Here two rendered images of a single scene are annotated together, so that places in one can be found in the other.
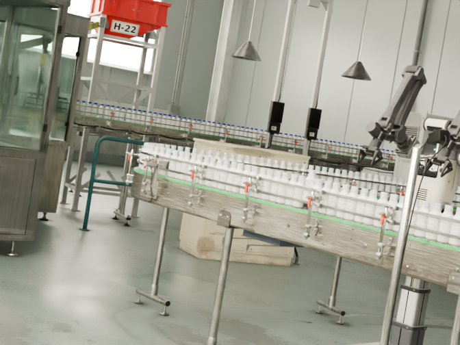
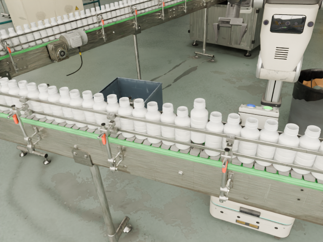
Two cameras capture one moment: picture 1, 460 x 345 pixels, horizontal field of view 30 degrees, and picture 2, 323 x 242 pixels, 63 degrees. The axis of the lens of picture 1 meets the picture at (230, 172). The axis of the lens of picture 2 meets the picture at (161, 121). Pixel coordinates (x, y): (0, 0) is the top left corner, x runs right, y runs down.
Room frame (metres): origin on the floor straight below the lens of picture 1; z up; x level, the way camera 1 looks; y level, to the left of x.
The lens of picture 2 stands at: (3.73, 0.00, 1.65)
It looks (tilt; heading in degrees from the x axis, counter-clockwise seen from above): 34 degrees down; 338
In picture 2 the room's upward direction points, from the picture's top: 4 degrees counter-clockwise
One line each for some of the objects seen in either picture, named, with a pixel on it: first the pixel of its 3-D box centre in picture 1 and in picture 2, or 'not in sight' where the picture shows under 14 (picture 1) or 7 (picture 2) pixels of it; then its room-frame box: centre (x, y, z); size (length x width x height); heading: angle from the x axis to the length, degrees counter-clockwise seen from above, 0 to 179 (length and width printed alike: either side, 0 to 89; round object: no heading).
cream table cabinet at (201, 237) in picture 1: (242, 202); (50, 20); (9.07, -0.18, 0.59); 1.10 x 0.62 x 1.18; 115
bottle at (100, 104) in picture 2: (253, 181); (102, 112); (4.68, -0.13, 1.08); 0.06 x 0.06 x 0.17
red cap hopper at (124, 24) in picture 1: (113, 105); not in sight; (11.29, 1.64, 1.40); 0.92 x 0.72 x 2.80; 115
